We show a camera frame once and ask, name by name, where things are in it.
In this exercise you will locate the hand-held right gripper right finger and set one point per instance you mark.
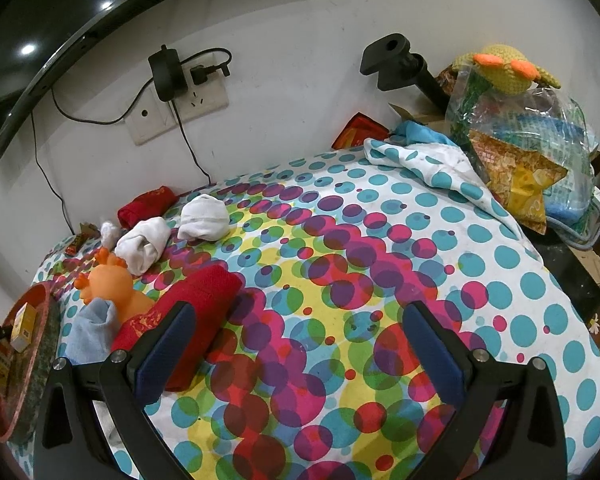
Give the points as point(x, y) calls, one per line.
point(435, 355)

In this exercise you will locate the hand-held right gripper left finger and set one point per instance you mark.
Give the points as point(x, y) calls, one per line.
point(165, 355)

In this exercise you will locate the light blue sock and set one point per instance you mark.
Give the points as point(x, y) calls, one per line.
point(92, 332)

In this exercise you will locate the orange rubber toy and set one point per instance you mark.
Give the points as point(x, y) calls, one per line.
point(112, 285)

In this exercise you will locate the red round basket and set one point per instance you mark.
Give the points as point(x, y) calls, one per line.
point(35, 385)

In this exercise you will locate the large red rolled sock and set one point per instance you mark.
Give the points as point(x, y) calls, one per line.
point(200, 300)

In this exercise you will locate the white rolled sock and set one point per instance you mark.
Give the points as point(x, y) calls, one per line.
point(202, 217)
point(140, 245)

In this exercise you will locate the small white cloth piece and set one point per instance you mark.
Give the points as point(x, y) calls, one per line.
point(110, 234)

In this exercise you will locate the red foil candy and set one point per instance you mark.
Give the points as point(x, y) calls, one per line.
point(75, 244)

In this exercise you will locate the yellow cartoon face medicine box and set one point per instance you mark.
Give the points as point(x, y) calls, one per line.
point(24, 327)

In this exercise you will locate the brown cardboard scrap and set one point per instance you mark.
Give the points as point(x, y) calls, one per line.
point(87, 230)

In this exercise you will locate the small red rolled sock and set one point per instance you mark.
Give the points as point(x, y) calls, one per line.
point(145, 205)

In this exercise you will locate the colourful polka dot bedsheet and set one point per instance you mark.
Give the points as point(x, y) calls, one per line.
point(330, 240)

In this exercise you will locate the orange yellow patterned packet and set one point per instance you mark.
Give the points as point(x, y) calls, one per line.
point(520, 175)

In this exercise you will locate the blue cloth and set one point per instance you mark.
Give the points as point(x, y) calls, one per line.
point(425, 132)

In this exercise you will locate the red gold patterned packet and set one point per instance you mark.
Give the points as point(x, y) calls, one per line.
point(357, 132)

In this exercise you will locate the brown cardboard box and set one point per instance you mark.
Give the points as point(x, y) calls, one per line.
point(420, 112)

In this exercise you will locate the white power outlet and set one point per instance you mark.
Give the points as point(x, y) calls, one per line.
point(202, 100)

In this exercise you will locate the clear plastic bag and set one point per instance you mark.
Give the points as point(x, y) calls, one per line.
point(555, 120)

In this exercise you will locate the black power adapter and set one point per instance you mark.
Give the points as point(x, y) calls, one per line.
point(166, 75)

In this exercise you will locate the yellow crocheted duck toy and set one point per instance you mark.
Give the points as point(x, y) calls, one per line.
point(505, 72)

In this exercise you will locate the black curved monitor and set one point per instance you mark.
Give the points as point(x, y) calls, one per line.
point(10, 10)

